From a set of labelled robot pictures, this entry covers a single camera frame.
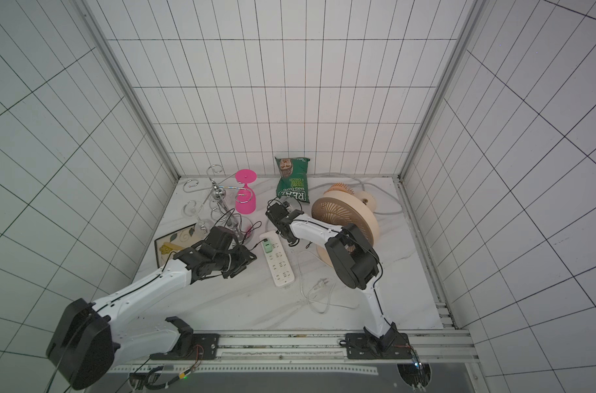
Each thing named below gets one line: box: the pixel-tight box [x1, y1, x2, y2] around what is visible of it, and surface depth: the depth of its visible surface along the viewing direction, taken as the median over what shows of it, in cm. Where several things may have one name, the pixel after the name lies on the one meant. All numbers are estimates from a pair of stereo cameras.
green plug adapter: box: [262, 238, 273, 253], surface depth 90 cm
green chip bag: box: [274, 156, 311, 204], surface depth 112 cm
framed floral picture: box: [154, 222, 204, 269], surface depth 98 cm
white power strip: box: [259, 230, 296, 288], surface depth 89 cm
